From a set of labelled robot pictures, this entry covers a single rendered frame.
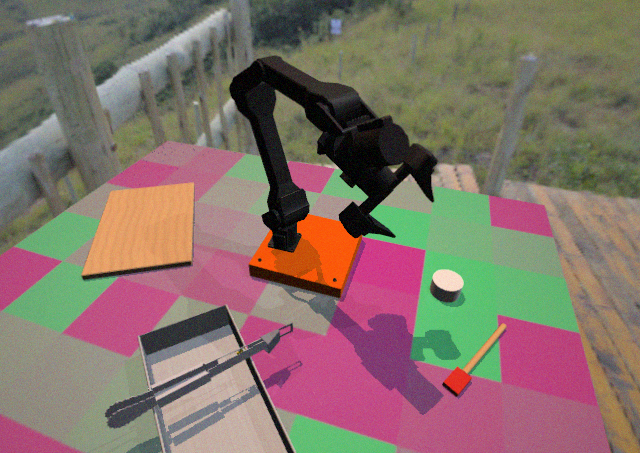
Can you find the short dark cylinder with cream top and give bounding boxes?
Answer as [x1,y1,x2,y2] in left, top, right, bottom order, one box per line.
[430,270,464,302]

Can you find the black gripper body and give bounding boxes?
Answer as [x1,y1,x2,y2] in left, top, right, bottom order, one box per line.
[339,143,438,239]

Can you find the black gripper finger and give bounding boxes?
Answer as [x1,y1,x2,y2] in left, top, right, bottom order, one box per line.
[411,168,434,203]
[362,214,396,238]

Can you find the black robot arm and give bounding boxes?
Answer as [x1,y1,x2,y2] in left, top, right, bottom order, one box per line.
[230,56,410,253]

